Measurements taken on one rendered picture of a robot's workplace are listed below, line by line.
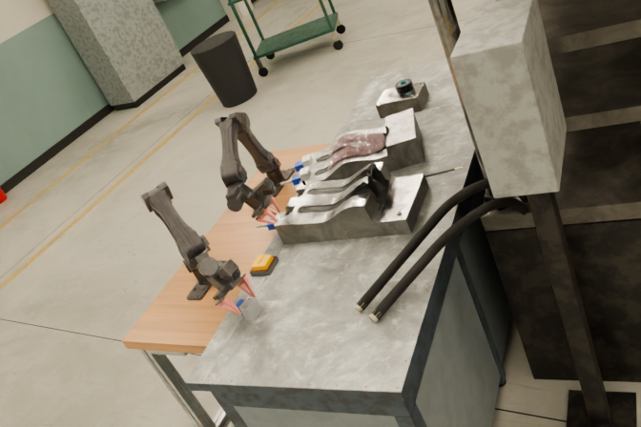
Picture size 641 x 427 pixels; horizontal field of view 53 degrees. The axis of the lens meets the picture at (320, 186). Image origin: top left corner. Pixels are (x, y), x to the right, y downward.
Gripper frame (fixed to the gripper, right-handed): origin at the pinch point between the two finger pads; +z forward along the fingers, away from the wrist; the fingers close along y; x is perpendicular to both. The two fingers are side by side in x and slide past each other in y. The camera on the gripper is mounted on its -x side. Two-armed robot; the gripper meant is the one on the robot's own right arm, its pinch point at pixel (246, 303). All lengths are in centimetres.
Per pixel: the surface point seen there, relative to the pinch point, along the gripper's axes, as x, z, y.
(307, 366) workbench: -26.2, 20.5, -14.2
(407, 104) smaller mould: 0, -1, 123
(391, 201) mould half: -25, 13, 52
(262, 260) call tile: 8.5, -3.9, 20.7
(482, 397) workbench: -14, 81, 28
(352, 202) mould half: -22.6, 2.7, 42.1
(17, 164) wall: 508, -215, 191
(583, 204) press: -73, 49, 63
